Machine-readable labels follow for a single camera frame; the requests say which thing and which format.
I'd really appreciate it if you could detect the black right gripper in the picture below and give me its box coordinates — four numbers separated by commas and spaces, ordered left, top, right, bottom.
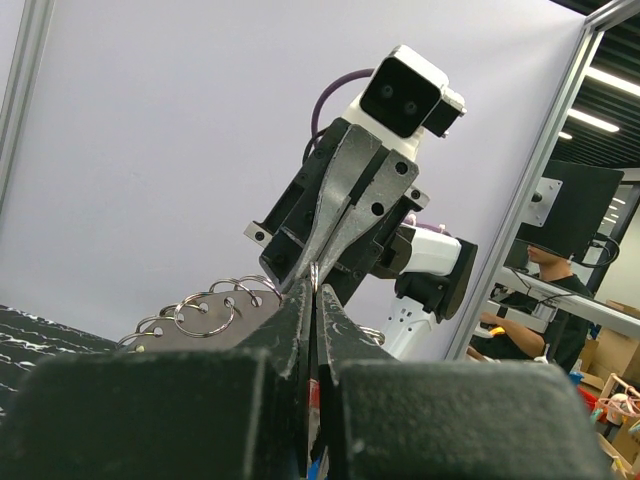
245, 119, 427, 303

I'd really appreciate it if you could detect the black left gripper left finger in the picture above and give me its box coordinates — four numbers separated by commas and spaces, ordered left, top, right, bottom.
227, 280, 313, 479

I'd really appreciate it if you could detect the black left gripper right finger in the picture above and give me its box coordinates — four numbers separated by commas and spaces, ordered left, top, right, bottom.
316, 285, 398, 479

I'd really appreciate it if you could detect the blue plastic key tag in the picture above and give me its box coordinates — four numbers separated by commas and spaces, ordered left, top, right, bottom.
307, 459, 320, 480

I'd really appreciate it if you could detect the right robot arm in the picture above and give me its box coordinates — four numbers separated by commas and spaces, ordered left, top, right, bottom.
244, 119, 477, 357

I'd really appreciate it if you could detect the black monitor on stand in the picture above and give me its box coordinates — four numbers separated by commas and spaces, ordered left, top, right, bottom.
516, 160, 623, 261

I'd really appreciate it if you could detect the person in black shirt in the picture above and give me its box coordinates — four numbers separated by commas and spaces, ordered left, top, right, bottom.
466, 245, 592, 372

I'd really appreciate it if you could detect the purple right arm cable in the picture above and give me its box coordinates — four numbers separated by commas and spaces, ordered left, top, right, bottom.
304, 67, 451, 236

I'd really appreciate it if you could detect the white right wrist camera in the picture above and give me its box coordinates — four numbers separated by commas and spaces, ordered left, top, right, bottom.
341, 44, 467, 161

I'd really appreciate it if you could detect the right aluminium frame post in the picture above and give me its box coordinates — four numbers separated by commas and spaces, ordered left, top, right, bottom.
444, 0, 640, 361

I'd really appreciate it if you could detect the aluminium frame post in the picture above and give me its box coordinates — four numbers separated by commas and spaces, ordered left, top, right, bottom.
1, 0, 55, 206
444, 0, 640, 361

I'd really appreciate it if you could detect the left aluminium frame post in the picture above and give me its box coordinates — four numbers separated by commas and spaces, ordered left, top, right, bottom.
1, 0, 55, 206

